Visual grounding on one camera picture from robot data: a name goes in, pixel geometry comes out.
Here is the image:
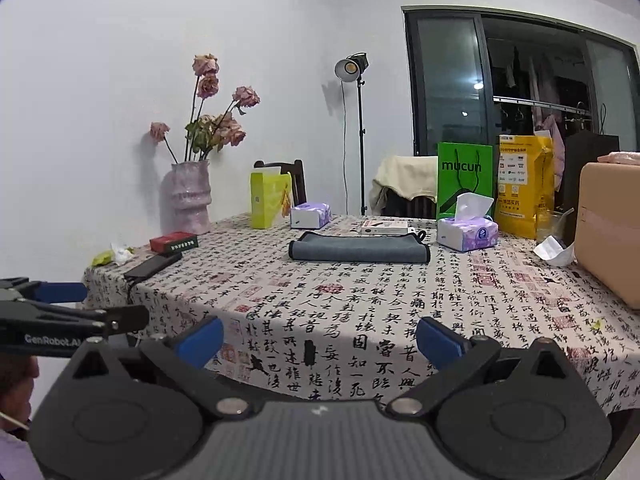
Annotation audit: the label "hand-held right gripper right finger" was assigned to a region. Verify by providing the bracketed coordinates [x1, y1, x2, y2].
[384, 316, 573, 418]

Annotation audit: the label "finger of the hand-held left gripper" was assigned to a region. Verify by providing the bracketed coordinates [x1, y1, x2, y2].
[0, 302, 151, 339]
[0, 277, 89, 307]

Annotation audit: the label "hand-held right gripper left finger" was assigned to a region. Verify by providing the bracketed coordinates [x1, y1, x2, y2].
[70, 316, 253, 418]

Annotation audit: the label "grey towel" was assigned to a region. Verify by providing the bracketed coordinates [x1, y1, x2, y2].
[288, 231, 432, 265]

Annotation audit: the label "black phone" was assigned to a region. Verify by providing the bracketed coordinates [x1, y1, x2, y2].
[123, 253, 183, 284]

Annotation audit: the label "calligraphy print tablecloth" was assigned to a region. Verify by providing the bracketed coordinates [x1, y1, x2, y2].
[82, 212, 640, 416]

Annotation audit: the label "red flat box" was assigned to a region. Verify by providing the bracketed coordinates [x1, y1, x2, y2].
[149, 232, 199, 254]

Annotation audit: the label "purple tissue pack with tissue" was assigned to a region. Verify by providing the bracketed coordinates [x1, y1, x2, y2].
[437, 192, 500, 253]

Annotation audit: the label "flat white box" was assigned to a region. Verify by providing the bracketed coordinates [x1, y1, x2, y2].
[360, 219, 417, 236]

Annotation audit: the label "white paper slip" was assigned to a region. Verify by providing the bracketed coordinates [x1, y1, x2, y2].
[533, 235, 577, 267]

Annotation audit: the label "pink ribbed vase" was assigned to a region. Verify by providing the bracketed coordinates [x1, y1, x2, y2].
[160, 160, 213, 236]

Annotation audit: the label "yellow-green paper box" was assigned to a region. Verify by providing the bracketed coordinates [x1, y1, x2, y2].
[250, 171, 293, 230]

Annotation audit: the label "clear glass cup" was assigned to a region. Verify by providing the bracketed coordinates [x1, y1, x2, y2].
[535, 209, 567, 244]

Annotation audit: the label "small purple tissue pack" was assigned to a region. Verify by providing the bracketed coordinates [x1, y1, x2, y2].
[290, 203, 332, 231]

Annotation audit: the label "chair with cream cloth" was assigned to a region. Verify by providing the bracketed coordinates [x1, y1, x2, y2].
[369, 154, 440, 220]

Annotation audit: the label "green paper bag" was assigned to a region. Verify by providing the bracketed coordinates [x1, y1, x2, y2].
[437, 142, 495, 221]

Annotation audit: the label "yellow plastic bag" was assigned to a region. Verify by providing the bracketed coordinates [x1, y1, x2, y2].
[496, 134, 556, 240]

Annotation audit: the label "dark wooden chair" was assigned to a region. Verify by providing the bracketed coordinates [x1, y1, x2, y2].
[253, 159, 305, 207]

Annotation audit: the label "brown cardboard box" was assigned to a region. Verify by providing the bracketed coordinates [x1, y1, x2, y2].
[573, 162, 640, 311]

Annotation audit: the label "dried pink roses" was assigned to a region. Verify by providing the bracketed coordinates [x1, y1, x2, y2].
[150, 53, 261, 164]

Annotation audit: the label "dark brown chair back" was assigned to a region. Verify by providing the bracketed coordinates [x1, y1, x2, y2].
[556, 131, 621, 221]

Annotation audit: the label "black framed glass door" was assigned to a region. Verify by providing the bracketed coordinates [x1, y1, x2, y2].
[402, 5, 640, 162]

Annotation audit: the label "clothes drying rack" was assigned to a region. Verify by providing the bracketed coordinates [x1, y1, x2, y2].
[492, 94, 593, 123]

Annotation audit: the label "studio light on stand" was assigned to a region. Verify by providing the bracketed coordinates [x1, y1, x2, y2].
[334, 53, 371, 217]

